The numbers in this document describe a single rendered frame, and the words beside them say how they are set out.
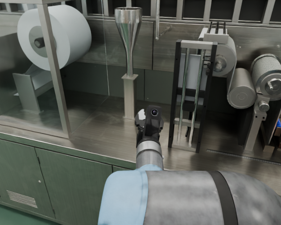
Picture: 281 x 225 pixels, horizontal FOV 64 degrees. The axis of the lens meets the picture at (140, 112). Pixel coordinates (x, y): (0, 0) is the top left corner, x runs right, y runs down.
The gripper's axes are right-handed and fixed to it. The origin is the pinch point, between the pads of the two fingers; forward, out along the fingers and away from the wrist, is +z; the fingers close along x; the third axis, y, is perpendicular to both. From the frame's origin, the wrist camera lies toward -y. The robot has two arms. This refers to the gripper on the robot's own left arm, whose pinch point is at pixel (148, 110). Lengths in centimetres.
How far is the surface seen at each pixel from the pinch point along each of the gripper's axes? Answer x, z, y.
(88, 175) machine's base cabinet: -25, 20, 58
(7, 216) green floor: -94, 42, 137
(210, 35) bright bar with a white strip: 22.9, 26.1, -25.1
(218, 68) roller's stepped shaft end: 27.0, 16.5, -14.2
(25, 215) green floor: -79, 43, 135
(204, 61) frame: 20.4, 16.5, -16.3
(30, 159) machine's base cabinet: -63, 31, 61
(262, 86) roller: 51, 21, -8
